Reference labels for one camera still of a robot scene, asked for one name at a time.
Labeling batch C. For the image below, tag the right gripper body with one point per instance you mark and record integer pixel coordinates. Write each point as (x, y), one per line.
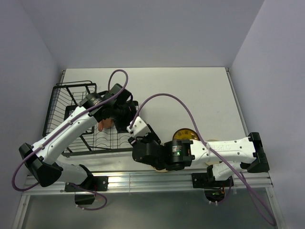
(152, 137)

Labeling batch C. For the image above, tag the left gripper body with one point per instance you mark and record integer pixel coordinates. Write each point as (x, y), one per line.
(122, 114)

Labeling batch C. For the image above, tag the orange floral mug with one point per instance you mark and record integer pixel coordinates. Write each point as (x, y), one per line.
(105, 124)

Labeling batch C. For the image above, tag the cream plate with flowers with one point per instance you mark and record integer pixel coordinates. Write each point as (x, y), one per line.
(160, 170)

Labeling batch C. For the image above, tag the yellow black patterned plate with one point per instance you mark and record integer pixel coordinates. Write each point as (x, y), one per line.
(185, 134)

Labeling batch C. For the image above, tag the cream plate with branch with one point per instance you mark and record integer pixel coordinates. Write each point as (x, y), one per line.
(210, 140)

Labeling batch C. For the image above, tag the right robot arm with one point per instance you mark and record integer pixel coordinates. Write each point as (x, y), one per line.
(224, 157)

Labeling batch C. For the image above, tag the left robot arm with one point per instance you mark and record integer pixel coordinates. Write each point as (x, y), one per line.
(42, 156)

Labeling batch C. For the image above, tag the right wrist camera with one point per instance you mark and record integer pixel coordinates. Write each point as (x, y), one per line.
(139, 128)

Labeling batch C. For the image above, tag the black wire dish rack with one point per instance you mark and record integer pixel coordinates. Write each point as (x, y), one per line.
(64, 99)

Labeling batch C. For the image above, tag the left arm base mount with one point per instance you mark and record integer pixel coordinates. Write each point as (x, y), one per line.
(86, 193)

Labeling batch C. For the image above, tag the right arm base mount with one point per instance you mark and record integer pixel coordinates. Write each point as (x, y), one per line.
(214, 191)

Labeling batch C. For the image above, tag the aluminium table edge rail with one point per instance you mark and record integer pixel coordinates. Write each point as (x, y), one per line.
(152, 181)

